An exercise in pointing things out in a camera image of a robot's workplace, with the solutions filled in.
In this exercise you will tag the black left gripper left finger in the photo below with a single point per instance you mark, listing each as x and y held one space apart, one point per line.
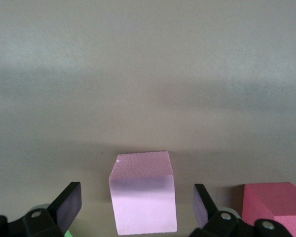
66 205

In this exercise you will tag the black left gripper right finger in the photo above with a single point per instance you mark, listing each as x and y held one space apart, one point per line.
202 207

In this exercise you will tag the green foam block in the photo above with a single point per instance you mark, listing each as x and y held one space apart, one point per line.
68 234

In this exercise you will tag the pink foam block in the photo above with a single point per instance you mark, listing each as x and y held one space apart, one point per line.
143 205

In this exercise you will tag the red foam block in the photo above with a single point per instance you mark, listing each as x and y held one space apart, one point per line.
273 200

